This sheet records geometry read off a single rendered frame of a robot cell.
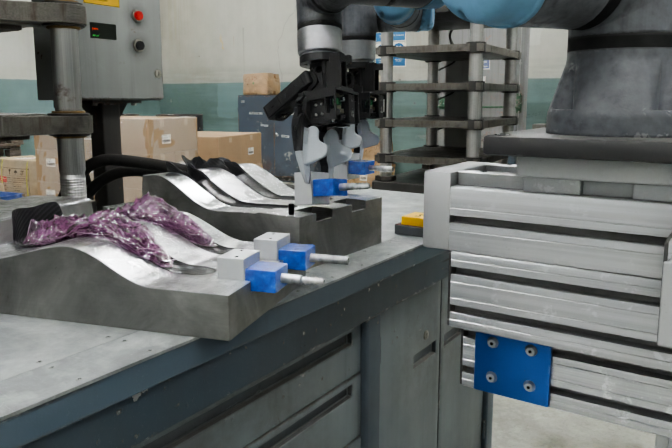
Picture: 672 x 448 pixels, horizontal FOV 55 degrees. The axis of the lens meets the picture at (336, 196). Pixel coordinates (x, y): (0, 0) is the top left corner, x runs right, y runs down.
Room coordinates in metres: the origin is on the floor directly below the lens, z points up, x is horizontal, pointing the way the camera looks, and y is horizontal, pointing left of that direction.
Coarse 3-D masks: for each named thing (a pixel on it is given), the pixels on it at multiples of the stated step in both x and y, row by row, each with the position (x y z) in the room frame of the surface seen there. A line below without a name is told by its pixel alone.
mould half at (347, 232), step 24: (216, 168) 1.30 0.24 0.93; (144, 192) 1.20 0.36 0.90; (168, 192) 1.16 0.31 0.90; (192, 192) 1.15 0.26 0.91; (240, 192) 1.22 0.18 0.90; (288, 192) 1.30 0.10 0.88; (216, 216) 1.09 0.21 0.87; (240, 216) 1.06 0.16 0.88; (264, 216) 1.03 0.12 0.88; (288, 216) 1.00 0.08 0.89; (312, 216) 1.02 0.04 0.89; (336, 216) 1.08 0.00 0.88; (360, 216) 1.14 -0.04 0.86; (240, 240) 1.06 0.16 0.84; (312, 240) 1.02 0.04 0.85; (336, 240) 1.08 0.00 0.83; (360, 240) 1.14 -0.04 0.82
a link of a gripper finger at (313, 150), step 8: (304, 128) 1.04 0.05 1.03; (312, 128) 1.04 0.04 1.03; (304, 136) 1.04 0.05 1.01; (312, 136) 1.04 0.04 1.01; (304, 144) 1.04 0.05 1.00; (312, 144) 1.03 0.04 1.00; (320, 144) 1.02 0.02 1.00; (296, 152) 1.04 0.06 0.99; (304, 152) 1.03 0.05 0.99; (312, 152) 1.03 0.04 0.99; (320, 152) 1.02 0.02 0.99; (304, 160) 1.03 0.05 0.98; (312, 160) 1.02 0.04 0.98; (304, 168) 1.03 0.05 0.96; (304, 176) 1.03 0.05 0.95
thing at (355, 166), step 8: (352, 160) 1.36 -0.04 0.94; (360, 160) 1.36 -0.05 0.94; (368, 160) 1.36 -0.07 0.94; (336, 168) 1.36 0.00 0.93; (344, 168) 1.35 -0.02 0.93; (352, 168) 1.34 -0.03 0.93; (360, 168) 1.33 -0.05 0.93; (368, 168) 1.34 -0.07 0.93; (376, 168) 1.33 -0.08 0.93; (384, 168) 1.32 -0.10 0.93; (392, 168) 1.32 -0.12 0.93; (336, 176) 1.36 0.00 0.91; (344, 176) 1.35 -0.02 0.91; (352, 176) 1.36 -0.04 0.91
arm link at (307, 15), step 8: (296, 0) 1.10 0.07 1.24; (304, 0) 1.07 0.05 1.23; (296, 8) 1.10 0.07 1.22; (304, 8) 1.08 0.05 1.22; (312, 8) 1.07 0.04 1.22; (304, 16) 1.07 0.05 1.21; (312, 16) 1.07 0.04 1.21; (320, 16) 1.07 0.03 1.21; (328, 16) 1.07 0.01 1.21; (336, 16) 1.08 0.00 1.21; (304, 24) 1.07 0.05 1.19; (312, 24) 1.07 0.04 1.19; (320, 24) 1.09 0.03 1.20; (328, 24) 1.07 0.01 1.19; (336, 24) 1.08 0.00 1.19
